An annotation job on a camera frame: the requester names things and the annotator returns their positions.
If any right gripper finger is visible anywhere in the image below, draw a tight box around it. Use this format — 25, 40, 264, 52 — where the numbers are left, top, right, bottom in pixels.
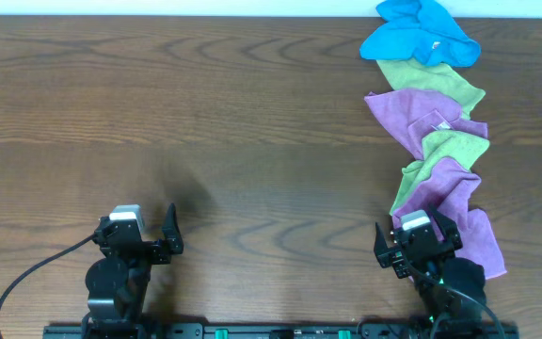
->
374, 223, 390, 257
429, 205, 463, 250

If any blue microfiber cloth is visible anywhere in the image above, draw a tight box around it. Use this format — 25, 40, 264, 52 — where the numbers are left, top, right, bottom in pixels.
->
359, 0, 481, 67

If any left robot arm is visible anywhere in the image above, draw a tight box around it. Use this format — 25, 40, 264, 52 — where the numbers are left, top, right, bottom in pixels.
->
82, 204, 184, 338

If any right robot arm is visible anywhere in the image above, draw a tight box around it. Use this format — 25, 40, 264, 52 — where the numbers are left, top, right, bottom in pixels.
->
374, 206, 486, 338

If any lower purple microfiber cloth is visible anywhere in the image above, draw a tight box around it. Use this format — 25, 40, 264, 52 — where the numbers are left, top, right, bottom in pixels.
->
392, 157, 507, 280

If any purple microfiber cloth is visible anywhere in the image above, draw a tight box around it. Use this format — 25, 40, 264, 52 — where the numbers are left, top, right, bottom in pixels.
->
364, 89, 488, 160
392, 157, 507, 280

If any lower green microfiber cloth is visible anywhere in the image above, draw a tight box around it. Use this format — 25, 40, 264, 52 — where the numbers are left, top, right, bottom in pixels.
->
390, 130, 490, 216

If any green microfiber cloth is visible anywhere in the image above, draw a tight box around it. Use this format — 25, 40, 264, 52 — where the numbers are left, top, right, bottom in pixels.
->
390, 130, 490, 216
376, 58, 486, 120

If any upper purple microfiber cloth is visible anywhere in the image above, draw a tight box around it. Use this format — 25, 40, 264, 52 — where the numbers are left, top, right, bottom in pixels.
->
364, 89, 488, 160

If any upper green microfiber cloth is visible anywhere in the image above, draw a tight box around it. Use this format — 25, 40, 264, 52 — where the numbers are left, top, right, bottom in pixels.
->
376, 58, 486, 120

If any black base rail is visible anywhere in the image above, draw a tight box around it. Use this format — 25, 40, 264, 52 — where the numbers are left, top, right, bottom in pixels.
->
42, 321, 520, 339

